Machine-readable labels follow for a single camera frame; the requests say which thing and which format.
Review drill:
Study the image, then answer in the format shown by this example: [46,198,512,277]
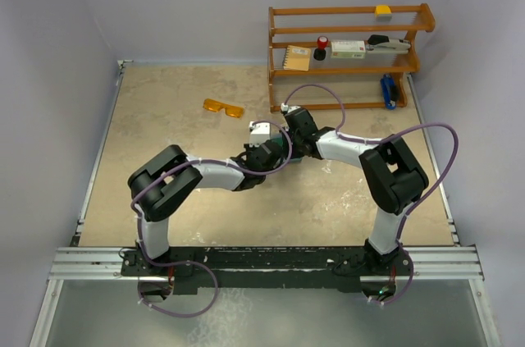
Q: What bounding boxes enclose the purple cable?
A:
[129,120,294,266]
[136,260,220,317]
[366,248,415,308]
[282,84,460,249]

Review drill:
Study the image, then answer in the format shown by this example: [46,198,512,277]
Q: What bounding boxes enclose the blue black scissors tool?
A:
[380,74,399,110]

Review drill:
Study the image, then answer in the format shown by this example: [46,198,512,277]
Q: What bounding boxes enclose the yellow grey sponge block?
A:
[374,5,392,21]

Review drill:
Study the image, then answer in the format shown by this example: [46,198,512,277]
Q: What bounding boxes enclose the black white stapler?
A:
[366,34,412,54]

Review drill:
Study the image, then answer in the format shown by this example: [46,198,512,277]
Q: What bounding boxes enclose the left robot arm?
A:
[127,139,291,275]

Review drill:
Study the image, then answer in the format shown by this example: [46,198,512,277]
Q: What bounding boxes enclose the red black stamp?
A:
[313,35,329,61]

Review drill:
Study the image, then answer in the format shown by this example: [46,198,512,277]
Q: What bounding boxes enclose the white red box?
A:
[331,40,366,59]

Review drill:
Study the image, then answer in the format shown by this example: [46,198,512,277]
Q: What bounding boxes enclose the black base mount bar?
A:
[121,244,413,295]

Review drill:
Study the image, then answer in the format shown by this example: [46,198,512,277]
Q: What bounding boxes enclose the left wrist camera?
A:
[248,121,272,148]

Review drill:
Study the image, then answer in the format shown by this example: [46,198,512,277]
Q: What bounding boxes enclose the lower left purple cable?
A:
[136,260,220,317]

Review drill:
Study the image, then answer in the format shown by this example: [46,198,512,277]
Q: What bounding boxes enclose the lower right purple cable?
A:
[366,248,415,308]

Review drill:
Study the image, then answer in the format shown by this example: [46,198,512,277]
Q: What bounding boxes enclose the grey glasses case green lining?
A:
[271,132,303,167]

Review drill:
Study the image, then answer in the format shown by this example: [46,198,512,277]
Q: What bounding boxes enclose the orange sunglasses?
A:
[203,98,244,118]

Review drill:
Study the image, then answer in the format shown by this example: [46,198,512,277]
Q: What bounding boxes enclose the spiral brown notebook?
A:
[283,45,311,72]

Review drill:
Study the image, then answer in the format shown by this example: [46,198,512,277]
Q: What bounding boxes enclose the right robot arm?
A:
[281,104,429,274]

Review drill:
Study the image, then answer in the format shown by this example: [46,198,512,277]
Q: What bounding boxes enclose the wooden shelf rack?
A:
[267,3,436,112]

